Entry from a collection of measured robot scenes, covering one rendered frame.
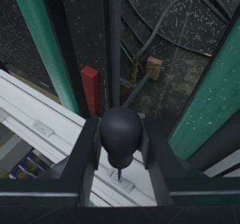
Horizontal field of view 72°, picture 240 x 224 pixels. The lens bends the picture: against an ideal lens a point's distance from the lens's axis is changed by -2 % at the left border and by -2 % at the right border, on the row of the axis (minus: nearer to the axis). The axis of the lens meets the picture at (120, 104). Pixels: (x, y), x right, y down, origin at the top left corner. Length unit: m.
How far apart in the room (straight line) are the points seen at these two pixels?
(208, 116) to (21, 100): 0.39
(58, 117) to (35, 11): 0.23
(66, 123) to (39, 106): 0.08
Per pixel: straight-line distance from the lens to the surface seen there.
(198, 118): 0.18
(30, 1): 0.23
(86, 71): 0.70
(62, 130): 0.37
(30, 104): 0.44
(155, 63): 1.24
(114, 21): 0.56
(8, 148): 9.80
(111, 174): 0.32
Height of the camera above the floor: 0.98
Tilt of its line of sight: 30 degrees down
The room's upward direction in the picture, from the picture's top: 142 degrees counter-clockwise
